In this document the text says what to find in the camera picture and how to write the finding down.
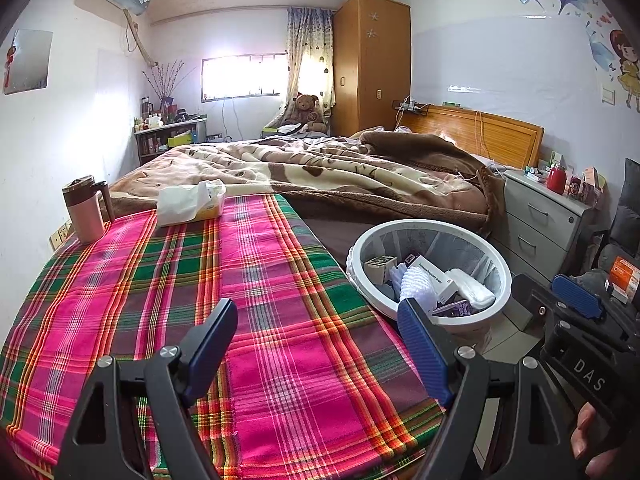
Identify pink green plaid blanket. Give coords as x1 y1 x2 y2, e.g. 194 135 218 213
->
0 192 446 478

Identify crushed patterned carton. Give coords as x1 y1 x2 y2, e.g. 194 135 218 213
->
363 255 399 283

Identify silver wall panel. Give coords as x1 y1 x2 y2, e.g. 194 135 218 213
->
4 29 54 96

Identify person's right hand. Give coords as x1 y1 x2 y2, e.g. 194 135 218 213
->
571 402 636 476

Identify brown cream patterned blanket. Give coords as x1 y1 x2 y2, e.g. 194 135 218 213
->
100 127 506 233

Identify brown teddy bear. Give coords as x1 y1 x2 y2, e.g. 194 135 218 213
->
285 94 326 133

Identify wooden headboard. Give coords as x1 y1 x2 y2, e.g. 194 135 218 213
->
417 104 545 170

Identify long white box purple end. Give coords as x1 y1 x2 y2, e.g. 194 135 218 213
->
405 254 458 293

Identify beige air conditioner pipe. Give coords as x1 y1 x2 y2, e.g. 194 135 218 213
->
122 10 161 68

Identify yellow white tissue pack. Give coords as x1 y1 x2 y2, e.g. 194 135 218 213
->
156 180 227 228

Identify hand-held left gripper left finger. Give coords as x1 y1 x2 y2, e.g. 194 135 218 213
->
52 298 239 480

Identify orange white package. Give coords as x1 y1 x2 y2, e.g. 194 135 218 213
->
607 255 640 291

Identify cartoon figure wall decal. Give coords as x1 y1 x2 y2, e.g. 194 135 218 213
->
585 10 640 111

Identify patterned curtain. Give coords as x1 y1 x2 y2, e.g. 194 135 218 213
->
286 6 335 111

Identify small medicine boxes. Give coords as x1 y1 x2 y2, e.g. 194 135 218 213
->
524 150 566 181

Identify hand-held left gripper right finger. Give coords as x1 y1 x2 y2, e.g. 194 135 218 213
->
398 298 576 480

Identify window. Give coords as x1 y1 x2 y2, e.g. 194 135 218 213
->
201 54 288 102

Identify yellow wall socket strip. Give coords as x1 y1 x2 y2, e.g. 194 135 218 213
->
49 217 76 251

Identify black shelf with power strip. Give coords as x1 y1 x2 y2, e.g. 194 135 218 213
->
391 100 431 116

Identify pink purple carton box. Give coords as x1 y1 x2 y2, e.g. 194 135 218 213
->
431 299 473 317

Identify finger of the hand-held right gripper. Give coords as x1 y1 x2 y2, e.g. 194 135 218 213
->
511 273 631 361
551 275 640 348

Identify pink mug with brown lid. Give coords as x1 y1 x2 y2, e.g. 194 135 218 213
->
61 175 116 245

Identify dried branch bouquet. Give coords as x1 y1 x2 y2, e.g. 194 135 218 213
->
141 60 196 103

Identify black chair grey cushion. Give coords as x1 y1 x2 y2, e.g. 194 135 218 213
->
575 157 640 306

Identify grey drawer nightstand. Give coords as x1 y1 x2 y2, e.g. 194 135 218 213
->
502 167 598 281

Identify cluttered side shelf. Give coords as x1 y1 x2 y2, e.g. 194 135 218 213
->
134 95 208 163

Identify white round trash bin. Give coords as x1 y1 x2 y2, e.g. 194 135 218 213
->
346 219 513 343

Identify pink packaging box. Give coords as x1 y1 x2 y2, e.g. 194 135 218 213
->
580 166 608 208

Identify wooden wardrobe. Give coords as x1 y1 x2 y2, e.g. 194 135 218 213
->
332 0 412 137

